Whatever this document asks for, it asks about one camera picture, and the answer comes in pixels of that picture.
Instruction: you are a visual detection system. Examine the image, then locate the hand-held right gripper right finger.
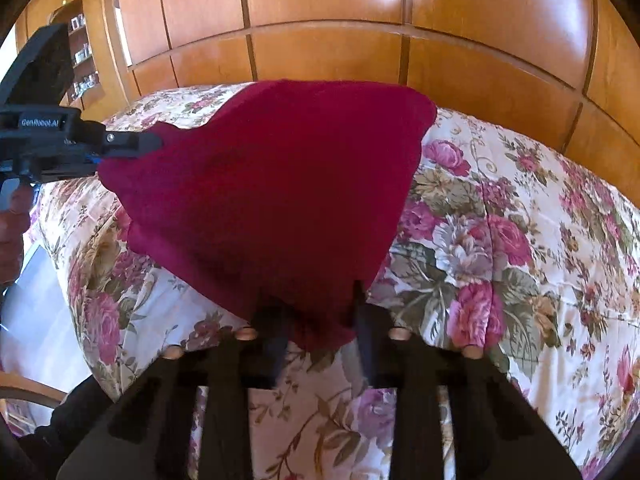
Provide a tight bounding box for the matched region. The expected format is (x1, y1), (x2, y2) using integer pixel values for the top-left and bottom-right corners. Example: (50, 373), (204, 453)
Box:
(349, 280), (583, 480)

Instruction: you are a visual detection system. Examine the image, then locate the wooden wardrobe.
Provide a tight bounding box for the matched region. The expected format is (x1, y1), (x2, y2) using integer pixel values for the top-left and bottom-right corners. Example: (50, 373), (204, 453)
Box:
(15, 0), (640, 191)

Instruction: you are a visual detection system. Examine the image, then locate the wooden wall shelf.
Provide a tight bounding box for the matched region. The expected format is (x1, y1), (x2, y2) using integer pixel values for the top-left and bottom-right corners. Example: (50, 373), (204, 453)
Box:
(50, 0), (108, 108)

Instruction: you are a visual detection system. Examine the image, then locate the floral quilted bedspread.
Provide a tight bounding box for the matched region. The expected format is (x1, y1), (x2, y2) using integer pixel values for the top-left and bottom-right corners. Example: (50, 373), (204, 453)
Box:
(27, 82), (640, 480)

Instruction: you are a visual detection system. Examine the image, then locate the person's left hand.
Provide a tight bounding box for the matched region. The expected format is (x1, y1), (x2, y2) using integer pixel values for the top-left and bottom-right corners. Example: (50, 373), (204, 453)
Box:
(0, 207), (33, 287)

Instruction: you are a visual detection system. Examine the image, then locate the crimson knit garment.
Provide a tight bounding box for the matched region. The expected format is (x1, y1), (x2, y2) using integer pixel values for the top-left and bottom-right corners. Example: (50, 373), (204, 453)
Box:
(97, 79), (438, 351)

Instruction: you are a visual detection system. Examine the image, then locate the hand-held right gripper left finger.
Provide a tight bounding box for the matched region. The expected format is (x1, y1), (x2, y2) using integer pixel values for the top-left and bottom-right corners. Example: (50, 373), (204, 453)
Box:
(57, 305), (292, 480)

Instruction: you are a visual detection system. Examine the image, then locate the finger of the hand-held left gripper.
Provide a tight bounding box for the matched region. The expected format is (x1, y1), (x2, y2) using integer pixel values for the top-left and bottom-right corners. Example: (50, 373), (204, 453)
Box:
(102, 129), (162, 160)

